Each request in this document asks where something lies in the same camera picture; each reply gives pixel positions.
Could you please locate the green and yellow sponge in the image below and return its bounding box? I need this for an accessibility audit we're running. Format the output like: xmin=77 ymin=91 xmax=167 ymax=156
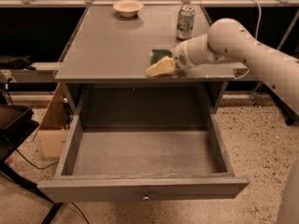
xmin=150 ymin=49 xmax=172 ymax=64

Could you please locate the black office chair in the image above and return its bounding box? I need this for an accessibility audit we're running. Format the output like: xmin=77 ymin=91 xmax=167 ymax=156
xmin=0 ymin=105 xmax=63 ymax=224

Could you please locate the grey cabinet with top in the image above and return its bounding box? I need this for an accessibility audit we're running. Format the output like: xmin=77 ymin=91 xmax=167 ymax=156
xmin=55 ymin=6 xmax=233 ymax=132

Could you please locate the cardboard box beside cabinet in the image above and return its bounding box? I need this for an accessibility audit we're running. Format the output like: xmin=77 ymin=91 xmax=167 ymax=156
xmin=37 ymin=84 xmax=68 ymax=158

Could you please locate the black floor cable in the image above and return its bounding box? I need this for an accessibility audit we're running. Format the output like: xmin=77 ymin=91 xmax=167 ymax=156
xmin=14 ymin=147 xmax=91 ymax=224

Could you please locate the cream ceramic bowl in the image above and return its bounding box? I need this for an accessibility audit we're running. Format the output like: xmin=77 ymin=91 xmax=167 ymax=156
xmin=113 ymin=0 xmax=143 ymax=18

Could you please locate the white hanging cable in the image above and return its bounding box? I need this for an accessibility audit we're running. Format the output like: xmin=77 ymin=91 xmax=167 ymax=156
xmin=234 ymin=0 xmax=263 ymax=80

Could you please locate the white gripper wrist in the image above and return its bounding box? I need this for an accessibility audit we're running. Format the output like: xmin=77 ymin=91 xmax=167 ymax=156
xmin=146 ymin=40 xmax=195 ymax=77

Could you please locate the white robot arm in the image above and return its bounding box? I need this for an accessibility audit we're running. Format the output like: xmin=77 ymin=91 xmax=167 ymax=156
xmin=171 ymin=19 xmax=299 ymax=224

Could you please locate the open grey top drawer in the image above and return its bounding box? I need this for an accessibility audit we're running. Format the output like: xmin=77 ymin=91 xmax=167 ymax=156
xmin=38 ymin=103 xmax=249 ymax=203

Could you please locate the green and white soda can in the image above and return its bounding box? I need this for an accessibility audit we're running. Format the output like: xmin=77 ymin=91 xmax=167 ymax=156
xmin=177 ymin=6 xmax=195 ymax=40

